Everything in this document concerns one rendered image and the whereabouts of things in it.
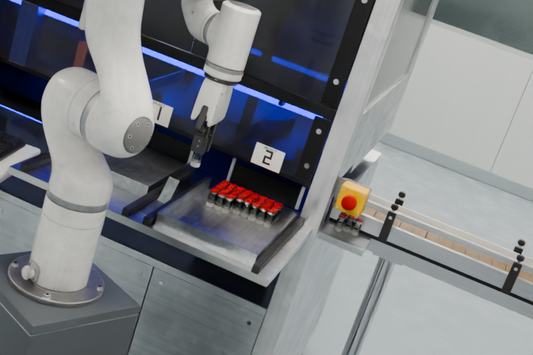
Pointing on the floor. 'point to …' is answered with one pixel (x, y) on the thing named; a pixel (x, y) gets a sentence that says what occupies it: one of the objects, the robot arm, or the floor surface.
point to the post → (338, 145)
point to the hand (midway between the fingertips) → (201, 143)
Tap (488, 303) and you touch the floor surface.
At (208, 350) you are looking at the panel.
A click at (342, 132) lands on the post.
